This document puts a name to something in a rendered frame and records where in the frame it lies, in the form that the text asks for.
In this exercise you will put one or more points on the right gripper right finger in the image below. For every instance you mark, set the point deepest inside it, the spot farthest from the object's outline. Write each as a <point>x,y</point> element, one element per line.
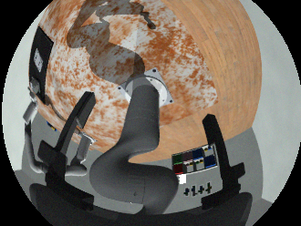
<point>230,175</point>

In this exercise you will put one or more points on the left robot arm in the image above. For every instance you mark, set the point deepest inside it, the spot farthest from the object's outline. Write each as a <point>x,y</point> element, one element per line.
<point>75,168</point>

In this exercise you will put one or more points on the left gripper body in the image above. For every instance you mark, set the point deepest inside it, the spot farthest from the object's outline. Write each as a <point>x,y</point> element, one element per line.
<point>33,97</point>

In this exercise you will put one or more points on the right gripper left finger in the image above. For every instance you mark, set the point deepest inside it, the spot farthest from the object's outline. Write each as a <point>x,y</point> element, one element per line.
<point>57,161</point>

